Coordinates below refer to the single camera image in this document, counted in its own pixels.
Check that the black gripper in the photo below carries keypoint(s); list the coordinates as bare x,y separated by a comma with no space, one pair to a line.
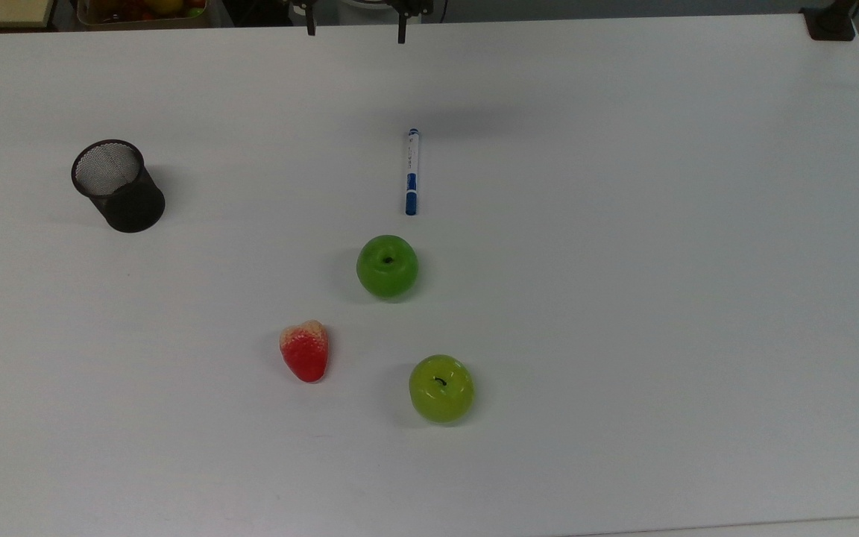
414,6

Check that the blue and white marker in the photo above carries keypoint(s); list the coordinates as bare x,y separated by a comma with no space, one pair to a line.
411,175

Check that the yellow toy fruit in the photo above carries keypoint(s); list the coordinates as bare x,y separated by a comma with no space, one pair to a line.
165,6

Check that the dark green toy apple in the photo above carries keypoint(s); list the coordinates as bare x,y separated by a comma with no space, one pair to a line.
388,267

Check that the clear bin of toy fruit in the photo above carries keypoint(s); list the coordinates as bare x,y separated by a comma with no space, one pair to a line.
109,13

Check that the black mesh pen cup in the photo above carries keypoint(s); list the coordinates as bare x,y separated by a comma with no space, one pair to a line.
122,195

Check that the red toy strawberry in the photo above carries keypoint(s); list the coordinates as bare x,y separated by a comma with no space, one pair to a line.
306,354

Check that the yellow flat board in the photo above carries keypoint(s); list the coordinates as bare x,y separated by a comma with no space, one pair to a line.
1,11

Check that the yellow-green toy apple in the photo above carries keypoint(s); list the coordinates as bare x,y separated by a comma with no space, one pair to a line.
441,389

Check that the black table clamp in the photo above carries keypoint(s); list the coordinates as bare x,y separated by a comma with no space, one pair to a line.
831,22

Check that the white rounded-corner table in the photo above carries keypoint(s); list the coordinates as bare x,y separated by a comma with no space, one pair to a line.
772,528

